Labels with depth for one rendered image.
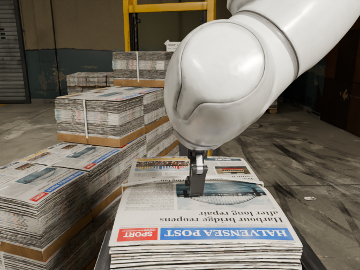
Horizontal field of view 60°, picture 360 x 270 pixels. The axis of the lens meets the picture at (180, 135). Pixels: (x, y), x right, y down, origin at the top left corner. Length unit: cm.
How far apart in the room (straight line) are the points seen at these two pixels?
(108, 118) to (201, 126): 127
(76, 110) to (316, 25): 141
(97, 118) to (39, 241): 66
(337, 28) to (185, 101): 19
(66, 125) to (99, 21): 658
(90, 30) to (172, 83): 794
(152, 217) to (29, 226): 71
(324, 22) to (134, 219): 38
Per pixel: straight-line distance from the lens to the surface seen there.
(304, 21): 35
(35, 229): 117
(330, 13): 37
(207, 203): 57
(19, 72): 873
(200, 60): 26
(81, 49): 825
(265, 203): 59
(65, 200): 123
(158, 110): 193
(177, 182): 66
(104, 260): 84
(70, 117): 168
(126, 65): 212
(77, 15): 829
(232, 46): 26
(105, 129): 157
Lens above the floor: 130
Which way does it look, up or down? 15 degrees down
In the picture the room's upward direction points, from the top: straight up
